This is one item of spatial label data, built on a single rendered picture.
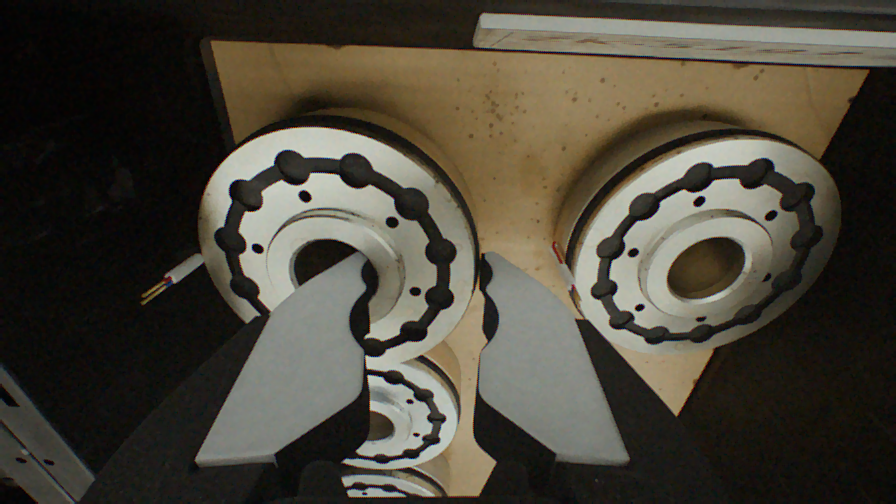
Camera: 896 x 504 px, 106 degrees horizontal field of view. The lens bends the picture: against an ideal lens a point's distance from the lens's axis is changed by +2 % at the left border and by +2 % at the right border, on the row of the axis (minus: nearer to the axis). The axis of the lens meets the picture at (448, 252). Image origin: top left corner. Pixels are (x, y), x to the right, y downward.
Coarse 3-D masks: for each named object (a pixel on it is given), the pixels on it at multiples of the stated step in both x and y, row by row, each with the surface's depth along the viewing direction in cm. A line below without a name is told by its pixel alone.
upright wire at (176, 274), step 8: (192, 256) 12; (200, 256) 13; (184, 264) 12; (192, 264) 12; (200, 264) 13; (168, 272) 12; (176, 272) 12; (184, 272) 12; (168, 280) 11; (176, 280) 12; (152, 288) 11; (160, 288) 11; (144, 296) 11; (152, 296) 11
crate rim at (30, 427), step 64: (320, 0) 5; (384, 0) 5; (448, 0) 5; (512, 0) 4; (576, 0) 4; (640, 0) 4; (704, 0) 4; (768, 0) 4; (832, 0) 4; (0, 320) 8; (0, 384) 9; (64, 448) 10
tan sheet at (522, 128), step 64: (256, 64) 14; (320, 64) 14; (384, 64) 14; (448, 64) 14; (512, 64) 13; (576, 64) 13; (640, 64) 13; (704, 64) 13; (256, 128) 15; (448, 128) 15; (512, 128) 15; (576, 128) 15; (640, 128) 14; (768, 128) 14; (832, 128) 14; (512, 192) 16; (512, 256) 18; (448, 448) 26
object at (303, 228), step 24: (312, 216) 11; (336, 216) 11; (360, 216) 11; (288, 240) 11; (312, 240) 11; (336, 240) 11; (360, 240) 11; (384, 240) 11; (288, 264) 12; (384, 264) 12; (288, 288) 12; (384, 288) 12; (384, 312) 13
